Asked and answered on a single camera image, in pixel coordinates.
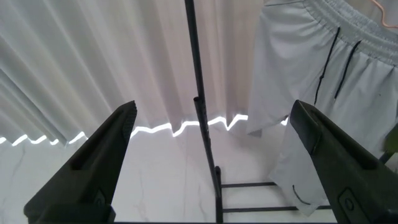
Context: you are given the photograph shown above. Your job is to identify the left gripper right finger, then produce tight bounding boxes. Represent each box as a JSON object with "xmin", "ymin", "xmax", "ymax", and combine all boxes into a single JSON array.
[{"xmin": 289, "ymin": 99, "xmax": 398, "ymax": 222}]

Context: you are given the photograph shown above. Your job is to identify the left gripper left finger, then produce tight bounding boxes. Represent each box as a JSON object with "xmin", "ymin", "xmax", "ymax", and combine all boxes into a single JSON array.
[{"xmin": 23, "ymin": 100, "xmax": 138, "ymax": 222}]

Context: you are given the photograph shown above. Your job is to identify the green garment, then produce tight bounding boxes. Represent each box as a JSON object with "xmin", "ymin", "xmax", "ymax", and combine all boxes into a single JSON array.
[{"xmin": 384, "ymin": 123, "xmax": 398, "ymax": 154}]

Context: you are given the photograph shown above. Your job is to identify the pale grey shorts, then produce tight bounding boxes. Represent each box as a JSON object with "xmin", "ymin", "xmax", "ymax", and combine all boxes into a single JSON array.
[{"xmin": 246, "ymin": 0, "xmax": 398, "ymax": 217}]

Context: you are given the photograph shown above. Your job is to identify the pink clothes hanger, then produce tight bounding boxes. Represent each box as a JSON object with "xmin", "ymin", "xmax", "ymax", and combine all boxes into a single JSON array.
[{"xmin": 369, "ymin": 0, "xmax": 398, "ymax": 30}]

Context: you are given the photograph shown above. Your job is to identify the black clothes rack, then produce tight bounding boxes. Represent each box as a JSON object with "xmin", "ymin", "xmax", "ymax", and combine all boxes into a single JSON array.
[{"xmin": 184, "ymin": 0, "xmax": 398, "ymax": 222}]

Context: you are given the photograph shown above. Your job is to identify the white curtain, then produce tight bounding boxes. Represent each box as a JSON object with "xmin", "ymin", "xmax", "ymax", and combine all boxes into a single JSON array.
[{"xmin": 0, "ymin": 0, "xmax": 398, "ymax": 147}]

